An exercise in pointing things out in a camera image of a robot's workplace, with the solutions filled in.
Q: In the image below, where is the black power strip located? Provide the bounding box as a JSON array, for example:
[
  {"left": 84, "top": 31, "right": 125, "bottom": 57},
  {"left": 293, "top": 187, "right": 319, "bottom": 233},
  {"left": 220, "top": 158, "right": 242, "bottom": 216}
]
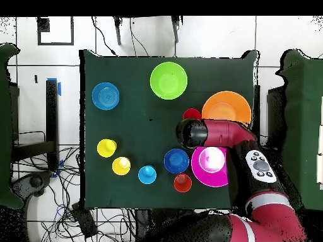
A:
[{"left": 71, "top": 202, "right": 98, "bottom": 239}]

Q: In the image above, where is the yellow plastic cup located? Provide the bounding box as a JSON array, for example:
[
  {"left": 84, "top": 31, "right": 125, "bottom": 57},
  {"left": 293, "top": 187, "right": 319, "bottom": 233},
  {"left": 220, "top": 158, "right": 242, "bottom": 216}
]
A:
[
  {"left": 112, "top": 156, "right": 131, "bottom": 176},
  {"left": 97, "top": 139, "right": 117, "bottom": 159}
]

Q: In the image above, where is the large pink plastic bowl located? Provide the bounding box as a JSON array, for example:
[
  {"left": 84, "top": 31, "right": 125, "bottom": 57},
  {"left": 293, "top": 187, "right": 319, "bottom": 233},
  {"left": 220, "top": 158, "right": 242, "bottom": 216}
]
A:
[{"left": 191, "top": 146, "right": 229, "bottom": 188}]

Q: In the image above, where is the tangle of cables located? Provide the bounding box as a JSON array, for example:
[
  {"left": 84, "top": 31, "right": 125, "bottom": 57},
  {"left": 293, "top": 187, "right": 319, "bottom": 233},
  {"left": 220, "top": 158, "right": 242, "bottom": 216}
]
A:
[{"left": 12, "top": 144, "right": 137, "bottom": 242}]

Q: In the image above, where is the black stand leg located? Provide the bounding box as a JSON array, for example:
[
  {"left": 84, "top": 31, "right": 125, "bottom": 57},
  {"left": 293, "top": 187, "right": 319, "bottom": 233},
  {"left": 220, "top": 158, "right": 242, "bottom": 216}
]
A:
[
  {"left": 170, "top": 15, "right": 184, "bottom": 44},
  {"left": 112, "top": 16, "right": 122, "bottom": 46}
]

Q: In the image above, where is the black stand post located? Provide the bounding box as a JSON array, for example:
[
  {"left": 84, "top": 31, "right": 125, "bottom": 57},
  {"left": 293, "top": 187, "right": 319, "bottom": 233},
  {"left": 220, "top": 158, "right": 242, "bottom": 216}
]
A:
[{"left": 11, "top": 79, "right": 60, "bottom": 172}]

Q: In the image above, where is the orange plastic cup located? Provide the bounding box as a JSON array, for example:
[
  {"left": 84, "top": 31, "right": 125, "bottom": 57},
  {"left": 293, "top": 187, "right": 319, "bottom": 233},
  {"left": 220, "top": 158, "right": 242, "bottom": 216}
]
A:
[{"left": 173, "top": 173, "right": 193, "bottom": 193}]

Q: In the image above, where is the black square floor frame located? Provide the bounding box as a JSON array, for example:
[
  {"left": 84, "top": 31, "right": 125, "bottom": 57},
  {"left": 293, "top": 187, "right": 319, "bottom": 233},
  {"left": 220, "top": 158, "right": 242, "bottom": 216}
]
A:
[{"left": 37, "top": 16, "right": 74, "bottom": 47}]

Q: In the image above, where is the dark green table cloth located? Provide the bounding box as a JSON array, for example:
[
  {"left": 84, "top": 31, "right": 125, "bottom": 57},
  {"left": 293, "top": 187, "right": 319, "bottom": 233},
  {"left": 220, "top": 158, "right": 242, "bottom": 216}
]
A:
[{"left": 79, "top": 49, "right": 259, "bottom": 210}]

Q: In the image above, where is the red plastic cup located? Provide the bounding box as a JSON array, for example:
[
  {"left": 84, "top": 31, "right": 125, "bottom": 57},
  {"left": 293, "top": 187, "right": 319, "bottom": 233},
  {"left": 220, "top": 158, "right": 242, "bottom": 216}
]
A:
[{"left": 182, "top": 108, "right": 202, "bottom": 121}]

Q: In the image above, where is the green cloth side table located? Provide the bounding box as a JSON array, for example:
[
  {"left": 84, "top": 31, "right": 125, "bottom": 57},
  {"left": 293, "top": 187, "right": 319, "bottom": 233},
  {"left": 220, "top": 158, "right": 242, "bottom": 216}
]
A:
[
  {"left": 276, "top": 49, "right": 323, "bottom": 211},
  {"left": 0, "top": 43, "right": 23, "bottom": 210}
]

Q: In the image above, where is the thin black cable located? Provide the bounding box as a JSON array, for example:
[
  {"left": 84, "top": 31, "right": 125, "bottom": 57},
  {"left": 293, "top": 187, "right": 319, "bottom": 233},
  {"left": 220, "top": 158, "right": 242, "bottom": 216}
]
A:
[{"left": 90, "top": 16, "right": 119, "bottom": 57}]

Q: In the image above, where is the light blue plastic cup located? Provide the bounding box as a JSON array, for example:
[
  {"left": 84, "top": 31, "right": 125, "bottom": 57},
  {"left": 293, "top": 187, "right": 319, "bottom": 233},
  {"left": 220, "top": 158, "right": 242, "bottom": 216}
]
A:
[{"left": 138, "top": 165, "right": 158, "bottom": 185}]

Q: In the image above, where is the dark blue plastic bowl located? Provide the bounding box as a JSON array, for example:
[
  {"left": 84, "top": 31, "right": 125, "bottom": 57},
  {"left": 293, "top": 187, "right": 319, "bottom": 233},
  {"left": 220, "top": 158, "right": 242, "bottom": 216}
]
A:
[{"left": 163, "top": 148, "right": 190, "bottom": 175}]

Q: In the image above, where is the light blue plastic bowl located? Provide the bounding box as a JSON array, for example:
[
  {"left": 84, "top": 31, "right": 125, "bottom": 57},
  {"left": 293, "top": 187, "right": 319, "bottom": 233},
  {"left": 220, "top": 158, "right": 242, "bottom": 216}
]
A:
[{"left": 91, "top": 82, "right": 120, "bottom": 111}]

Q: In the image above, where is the blue tape strip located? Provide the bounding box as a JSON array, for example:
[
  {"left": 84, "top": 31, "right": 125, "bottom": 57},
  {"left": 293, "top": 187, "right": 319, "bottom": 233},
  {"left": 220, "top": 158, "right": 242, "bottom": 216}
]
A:
[{"left": 47, "top": 77, "right": 62, "bottom": 96}]

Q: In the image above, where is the green plastic bowl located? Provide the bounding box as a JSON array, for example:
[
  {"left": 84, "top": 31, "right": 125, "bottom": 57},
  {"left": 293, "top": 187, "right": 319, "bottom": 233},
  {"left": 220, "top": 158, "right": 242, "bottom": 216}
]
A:
[{"left": 150, "top": 61, "right": 188, "bottom": 101}]

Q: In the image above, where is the large yellow-orange plastic bowl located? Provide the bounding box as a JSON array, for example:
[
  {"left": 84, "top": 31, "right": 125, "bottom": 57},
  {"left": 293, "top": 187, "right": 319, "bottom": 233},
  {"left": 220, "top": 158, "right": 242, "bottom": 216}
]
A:
[{"left": 201, "top": 91, "right": 252, "bottom": 127}]

